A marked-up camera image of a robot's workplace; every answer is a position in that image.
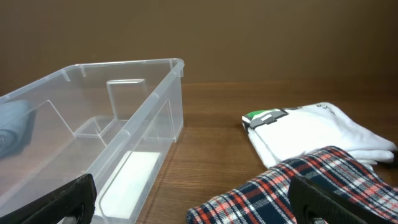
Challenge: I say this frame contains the folded blue jeans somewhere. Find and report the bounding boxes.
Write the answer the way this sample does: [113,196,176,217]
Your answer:
[1,100,35,158]

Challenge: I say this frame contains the white label in bin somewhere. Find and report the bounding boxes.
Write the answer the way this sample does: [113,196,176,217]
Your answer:
[95,151,160,220]

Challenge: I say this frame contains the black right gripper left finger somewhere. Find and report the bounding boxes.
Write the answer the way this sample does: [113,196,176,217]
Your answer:
[1,174,97,224]

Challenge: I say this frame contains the red navy plaid shirt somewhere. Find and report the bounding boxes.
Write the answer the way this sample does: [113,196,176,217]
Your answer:
[186,146,397,223]

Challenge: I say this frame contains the white printed t-shirt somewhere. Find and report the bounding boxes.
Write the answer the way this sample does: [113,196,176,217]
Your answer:
[242,102,397,168]

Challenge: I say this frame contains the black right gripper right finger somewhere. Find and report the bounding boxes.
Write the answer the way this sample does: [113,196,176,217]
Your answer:
[288,175,392,224]

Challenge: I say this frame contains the clear plastic storage bin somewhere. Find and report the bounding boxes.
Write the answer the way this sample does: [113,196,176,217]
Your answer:
[1,58,184,223]

